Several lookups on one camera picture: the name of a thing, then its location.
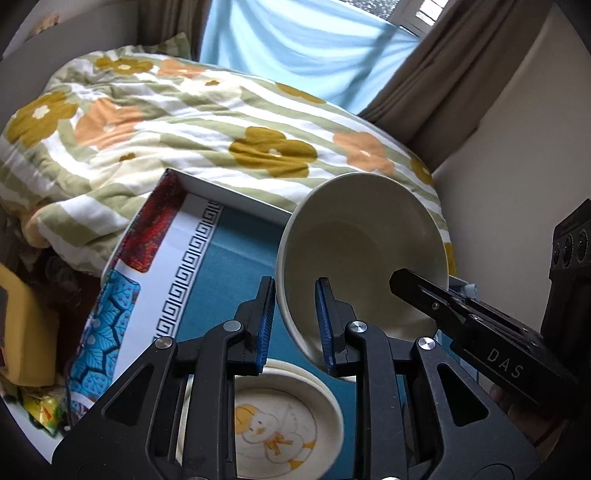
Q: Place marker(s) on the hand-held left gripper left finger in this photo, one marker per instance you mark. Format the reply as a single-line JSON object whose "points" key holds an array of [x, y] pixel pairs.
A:
{"points": [[265, 323]]}

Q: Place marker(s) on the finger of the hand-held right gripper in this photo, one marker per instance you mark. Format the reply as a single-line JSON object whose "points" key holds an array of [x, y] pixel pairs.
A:
{"points": [[420, 290]]}

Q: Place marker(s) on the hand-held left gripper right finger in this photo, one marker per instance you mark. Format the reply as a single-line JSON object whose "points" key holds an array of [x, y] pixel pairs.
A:
{"points": [[323, 323]]}

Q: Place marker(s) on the plain cream bowl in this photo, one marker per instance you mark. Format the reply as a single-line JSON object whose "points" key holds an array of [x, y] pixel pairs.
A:
{"points": [[351, 240]]}

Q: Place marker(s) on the oval duck print dish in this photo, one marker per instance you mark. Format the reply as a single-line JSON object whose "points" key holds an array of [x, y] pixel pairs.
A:
{"points": [[277, 415]]}

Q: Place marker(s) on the person's right hand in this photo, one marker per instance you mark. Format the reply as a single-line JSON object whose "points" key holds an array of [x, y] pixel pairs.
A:
{"points": [[531, 424]]}

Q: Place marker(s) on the teal printed tablecloth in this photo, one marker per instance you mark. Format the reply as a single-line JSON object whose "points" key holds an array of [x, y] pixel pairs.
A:
{"points": [[231, 258]]}

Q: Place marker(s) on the dark cloth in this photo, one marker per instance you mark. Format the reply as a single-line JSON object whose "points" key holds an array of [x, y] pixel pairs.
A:
{"points": [[60, 281]]}

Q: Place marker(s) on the brown curtain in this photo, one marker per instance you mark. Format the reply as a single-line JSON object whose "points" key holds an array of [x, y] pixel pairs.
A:
{"points": [[452, 83], [202, 27]]}

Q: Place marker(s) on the floral striped blanket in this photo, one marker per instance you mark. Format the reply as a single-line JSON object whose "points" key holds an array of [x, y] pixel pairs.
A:
{"points": [[184, 120]]}

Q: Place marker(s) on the yellow plastic case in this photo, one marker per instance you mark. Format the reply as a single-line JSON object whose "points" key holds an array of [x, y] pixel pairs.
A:
{"points": [[27, 332]]}

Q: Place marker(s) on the yellow green snack packet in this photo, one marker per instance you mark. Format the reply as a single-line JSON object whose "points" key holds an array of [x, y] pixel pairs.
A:
{"points": [[44, 410]]}

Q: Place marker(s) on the light blue sheer curtain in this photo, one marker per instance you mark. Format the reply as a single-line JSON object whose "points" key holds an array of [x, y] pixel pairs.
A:
{"points": [[300, 46]]}

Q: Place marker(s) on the green checked pillow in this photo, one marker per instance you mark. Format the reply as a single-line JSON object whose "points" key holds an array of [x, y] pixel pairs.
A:
{"points": [[175, 46]]}

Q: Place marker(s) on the grey padded headboard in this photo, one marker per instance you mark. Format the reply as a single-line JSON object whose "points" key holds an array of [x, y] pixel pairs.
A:
{"points": [[83, 27]]}

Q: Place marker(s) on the small tan object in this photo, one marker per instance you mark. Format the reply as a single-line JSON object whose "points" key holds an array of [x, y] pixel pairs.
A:
{"points": [[46, 23]]}

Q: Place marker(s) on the white window frame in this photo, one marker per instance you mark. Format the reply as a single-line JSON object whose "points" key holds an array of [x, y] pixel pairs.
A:
{"points": [[411, 11]]}

